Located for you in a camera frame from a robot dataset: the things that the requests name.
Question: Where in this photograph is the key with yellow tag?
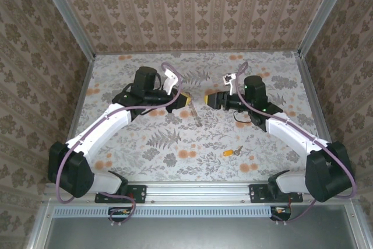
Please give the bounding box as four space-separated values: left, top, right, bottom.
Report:
222 145 244 158

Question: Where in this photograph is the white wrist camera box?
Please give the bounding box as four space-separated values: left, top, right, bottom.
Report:
163 69 179 91
221 73 237 97

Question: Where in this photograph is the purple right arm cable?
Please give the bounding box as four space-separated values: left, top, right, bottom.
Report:
235 62 358 226

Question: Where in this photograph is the black connector board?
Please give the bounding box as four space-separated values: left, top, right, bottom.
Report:
269 205 292 221
108 206 135 223

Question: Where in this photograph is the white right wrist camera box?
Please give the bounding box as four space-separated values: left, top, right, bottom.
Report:
221 73 237 97

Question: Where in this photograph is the thin black wire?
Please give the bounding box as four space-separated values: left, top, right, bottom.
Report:
232 110 254 124

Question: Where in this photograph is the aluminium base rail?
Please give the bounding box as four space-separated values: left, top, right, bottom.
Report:
43 181 356 204

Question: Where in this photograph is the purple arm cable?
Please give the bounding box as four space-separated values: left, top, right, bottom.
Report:
55 62 182 227
235 62 358 226

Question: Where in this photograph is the grey slotted cable duct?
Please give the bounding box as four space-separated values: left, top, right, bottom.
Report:
54 205 273 218

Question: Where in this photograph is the grey metal sheet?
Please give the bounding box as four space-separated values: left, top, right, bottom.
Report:
43 216 364 249

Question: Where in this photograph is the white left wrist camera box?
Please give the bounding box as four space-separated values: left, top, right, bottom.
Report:
163 69 179 91

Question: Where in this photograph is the aluminium table side rail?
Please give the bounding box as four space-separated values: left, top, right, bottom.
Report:
293 51 333 148
67 55 97 145

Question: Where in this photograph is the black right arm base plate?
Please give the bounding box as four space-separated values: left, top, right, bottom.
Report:
249 184 304 204

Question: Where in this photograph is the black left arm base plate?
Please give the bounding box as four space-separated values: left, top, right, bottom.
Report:
94 184 147 204

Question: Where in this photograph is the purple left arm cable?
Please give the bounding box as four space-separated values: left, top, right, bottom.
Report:
55 62 182 227

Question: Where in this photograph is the aluminium frame post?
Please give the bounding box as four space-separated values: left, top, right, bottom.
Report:
297 0 355 57
33 0 97 60

